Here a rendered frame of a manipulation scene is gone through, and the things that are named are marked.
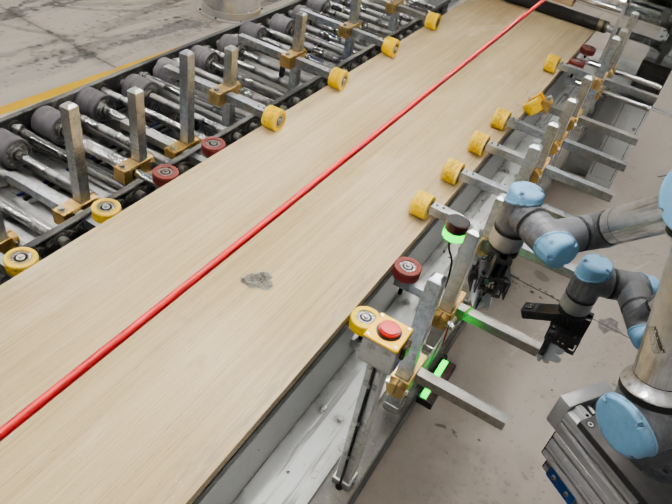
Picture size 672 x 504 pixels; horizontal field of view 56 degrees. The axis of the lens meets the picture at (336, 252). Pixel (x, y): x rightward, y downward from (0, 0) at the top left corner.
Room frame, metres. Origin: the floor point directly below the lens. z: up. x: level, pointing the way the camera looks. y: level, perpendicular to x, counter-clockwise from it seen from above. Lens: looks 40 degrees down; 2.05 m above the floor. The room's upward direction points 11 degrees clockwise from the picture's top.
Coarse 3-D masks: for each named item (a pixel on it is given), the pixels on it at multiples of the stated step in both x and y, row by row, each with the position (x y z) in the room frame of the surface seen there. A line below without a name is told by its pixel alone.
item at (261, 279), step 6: (246, 276) 1.18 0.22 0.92; (252, 276) 1.18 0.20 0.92; (258, 276) 1.18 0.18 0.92; (264, 276) 1.20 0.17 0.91; (270, 276) 1.20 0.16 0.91; (246, 282) 1.16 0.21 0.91; (252, 282) 1.16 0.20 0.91; (258, 282) 1.17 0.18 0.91; (264, 282) 1.17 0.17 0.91; (270, 282) 1.18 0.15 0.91; (264, 288) 1.16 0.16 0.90; (270, 288) 1.16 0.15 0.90
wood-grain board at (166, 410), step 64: (384, 64) 2.69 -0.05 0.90; (448, 64) 2.83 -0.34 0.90; (512, 64) 2.99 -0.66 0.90; (320, 128) 2.03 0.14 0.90; (448, 128) 2.22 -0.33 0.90; (512, 128) 2.37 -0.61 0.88; (192, 192) 1.50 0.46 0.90; (256, 192) 1.56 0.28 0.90; (320, 192) 1.63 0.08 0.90; (384, 192) 1.70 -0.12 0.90; (448, 192) 1.78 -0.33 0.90; (64, 256) 1.13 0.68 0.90; (128, 256) 1.18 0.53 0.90; (192, 256) 1.23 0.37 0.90; (256, 256) 1.28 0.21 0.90; (320, 256) 1.33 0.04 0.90; (384, 256) 1.38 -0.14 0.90; (0, 320) 0.89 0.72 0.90; (64, 320) 0.93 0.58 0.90; (128, 320) 0.97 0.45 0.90; (192, 320) 1.01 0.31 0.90; (256, 320) 1.05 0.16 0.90; (320, 320) 1.09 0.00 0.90; (0, 384) 0.73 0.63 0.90; (128, 384) 0.79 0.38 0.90; (192, 384) 0.83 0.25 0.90; (256, 384) 0.86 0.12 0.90; (0, 448) 0.60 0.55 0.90; (64, 448) 0.62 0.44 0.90; (128, 448) 0.65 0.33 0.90; (192, 448) 0.68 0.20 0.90
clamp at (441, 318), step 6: (462, 294) 1.32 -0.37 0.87; (462, 300) 1.31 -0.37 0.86; (438, 306) 1.25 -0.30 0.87; (456, 306) 1.27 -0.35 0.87; (438, 312) 1.23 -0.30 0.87; (444, 312) 1.24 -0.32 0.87; (438, 318) 1.22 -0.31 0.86; (444, 318) 1.22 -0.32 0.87; (450, 318) 1.23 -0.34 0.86; (432, 324) 1.22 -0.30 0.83; (438, 324) 1.22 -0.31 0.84; (444, 324) 1.21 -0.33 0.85
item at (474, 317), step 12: (408, 288) 1.33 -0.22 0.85; (420, 288) 1.32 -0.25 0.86; (456, 312) 1.27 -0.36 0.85; (480, 312) 1.27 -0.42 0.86; (480, 324) 1.24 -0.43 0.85; (492, 324) 1.24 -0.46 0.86; (504, 324) 1.25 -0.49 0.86; (504, 336) 1.21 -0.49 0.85; (516, 336) 1.21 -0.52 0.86; (528, 336) 1.22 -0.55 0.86; (528, 348) 1.19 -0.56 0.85
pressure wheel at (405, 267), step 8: (400, 264) 1.36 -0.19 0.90; (408, 264) 1.36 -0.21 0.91; (416, 264) 1.37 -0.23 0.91; (392, 272) 1.35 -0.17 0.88; (400, 272) 1.32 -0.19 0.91; (408, 272) 1.33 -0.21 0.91; (416, 272) 1.33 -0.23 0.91; (400, 280) 1.32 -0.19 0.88; (408, 280) 1.32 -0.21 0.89; (416, 280) 1.33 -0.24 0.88; (400, 288) 1.35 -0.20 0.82
